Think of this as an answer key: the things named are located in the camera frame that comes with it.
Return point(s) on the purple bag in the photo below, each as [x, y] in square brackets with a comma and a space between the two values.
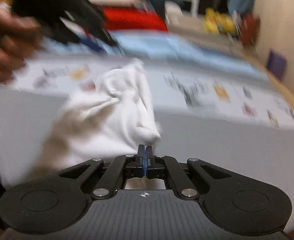
[275, 63]

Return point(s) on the white long-sleeved shirt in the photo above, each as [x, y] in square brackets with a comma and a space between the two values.
[106, 110]

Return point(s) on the light blue sheet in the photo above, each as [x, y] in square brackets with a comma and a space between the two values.
[187, 52]

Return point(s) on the person's left hand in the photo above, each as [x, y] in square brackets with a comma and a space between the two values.
[6, 42]

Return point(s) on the white plush toy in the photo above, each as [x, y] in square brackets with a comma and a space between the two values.
[174, 12]

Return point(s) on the red folded blanket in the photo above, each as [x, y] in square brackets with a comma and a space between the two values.
[134, 18]

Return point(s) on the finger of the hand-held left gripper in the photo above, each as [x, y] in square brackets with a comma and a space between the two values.
[104, 33]
[93, 45]

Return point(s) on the dark red cushion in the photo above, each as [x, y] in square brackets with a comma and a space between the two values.
[249, 28]

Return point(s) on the yellow plush toy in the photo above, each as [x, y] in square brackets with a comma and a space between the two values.
[210, 21]
[227, 23]

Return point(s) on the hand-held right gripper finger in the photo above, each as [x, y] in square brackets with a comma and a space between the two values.
[147, 160]
[142, 160]

